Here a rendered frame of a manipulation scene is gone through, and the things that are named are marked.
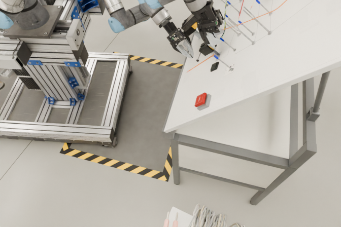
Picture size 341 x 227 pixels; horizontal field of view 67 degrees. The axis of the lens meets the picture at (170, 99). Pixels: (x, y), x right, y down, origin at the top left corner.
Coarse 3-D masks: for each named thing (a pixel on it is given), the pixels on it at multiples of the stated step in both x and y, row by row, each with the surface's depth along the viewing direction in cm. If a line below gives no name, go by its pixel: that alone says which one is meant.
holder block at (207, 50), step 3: (201, 45) 115; (204, 45) 112; (207, 45) 110; (201, 48) 113; (204, 48) 111; (207, 48) 111; (210, 48) 110; (201, 51) 114; (204, 51) 113; (207, 51) 112; (210, 51) 112; (213, 51) 111; (204, 54) 115; (207, 54) 114
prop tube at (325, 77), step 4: (324, 72) 87; (328, 72) 86; (324, 76) 88; (328, 76) 88; (320, 80) 91; (324, 80) 89; (320, 84) 92; (324, 84) 91; (320, 88) 93; (324, 88) 93; (320, 92) 94; (316, 96) 98; (320, 96) 96; (316, 100) 99; (320, 100) 98; (316, 104) 101; (312, 108) 106; (316, 108) 102; (312, 112) 105; (316, 112) 105
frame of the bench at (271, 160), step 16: (176, 144) 131; (192, 144) 126; (208, 144) 125; (224, 144) 125; (176, 160) 150; (256, 160) 121; (272, 160) 120; (288, 160) 120; (176, 176) 177; (208, 176) 159; (288, 176) 127
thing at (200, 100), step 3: (204, 93) 102; (198, 96) 104; (201, 96) 102; (204, 96) 101; (198, 99) 103; (201, 99) 101; (204, 99) 101; (195, 102) 104; (198, 102) 102; (201, 102) 100; (204, 102) 102; (195, 105) 103; (198, 105) 102
